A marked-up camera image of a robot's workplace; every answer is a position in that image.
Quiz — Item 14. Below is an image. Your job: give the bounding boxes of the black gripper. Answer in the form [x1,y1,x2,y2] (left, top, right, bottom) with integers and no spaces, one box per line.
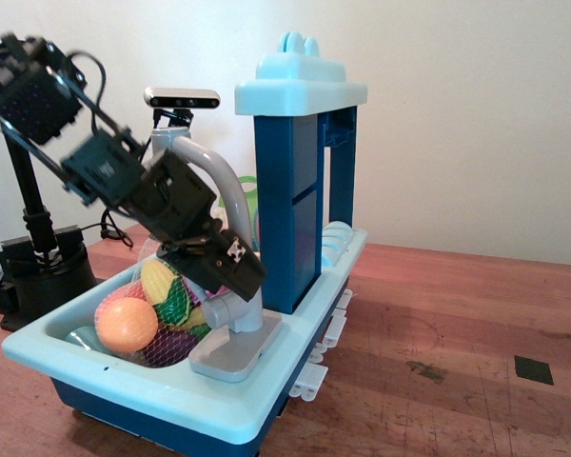
[123,149,266,302]

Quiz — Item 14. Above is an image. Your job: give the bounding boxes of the grey toy faucet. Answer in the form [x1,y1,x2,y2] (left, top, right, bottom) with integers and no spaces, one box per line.
[151,128,282,383]

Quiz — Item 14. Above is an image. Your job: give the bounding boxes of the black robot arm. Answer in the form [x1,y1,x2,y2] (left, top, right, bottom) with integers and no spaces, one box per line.
[0,33,266,330]

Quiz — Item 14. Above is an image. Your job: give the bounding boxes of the green plastic toy piece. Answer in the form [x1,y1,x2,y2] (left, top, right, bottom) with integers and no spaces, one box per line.
[218,175,260,251]

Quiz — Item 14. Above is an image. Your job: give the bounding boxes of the mesh bag of toy fruit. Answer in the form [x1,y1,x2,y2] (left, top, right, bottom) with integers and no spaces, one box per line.
[94,235,211,368]

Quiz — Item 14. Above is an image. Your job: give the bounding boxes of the light blue toy plates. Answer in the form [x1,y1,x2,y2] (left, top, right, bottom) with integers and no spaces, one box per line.
[321,221,354,268]

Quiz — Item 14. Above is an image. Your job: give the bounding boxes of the blue toy dish rack tower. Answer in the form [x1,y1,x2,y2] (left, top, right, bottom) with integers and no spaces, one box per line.
[235,31,368,314]

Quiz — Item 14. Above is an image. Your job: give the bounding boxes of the light blue toy sink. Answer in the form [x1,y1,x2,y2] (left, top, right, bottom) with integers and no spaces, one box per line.
[2,229,367,456]

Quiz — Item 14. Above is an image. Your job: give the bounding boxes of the black tape square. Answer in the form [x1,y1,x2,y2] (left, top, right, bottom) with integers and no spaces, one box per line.
[514,355,554,386]

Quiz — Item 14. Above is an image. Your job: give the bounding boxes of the black camera cable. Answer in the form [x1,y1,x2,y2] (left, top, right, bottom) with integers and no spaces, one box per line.
[80,109,163,248]

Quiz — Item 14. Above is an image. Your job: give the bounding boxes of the grey depth camera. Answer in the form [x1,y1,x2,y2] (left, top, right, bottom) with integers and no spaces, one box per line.
[144,87,221,127]

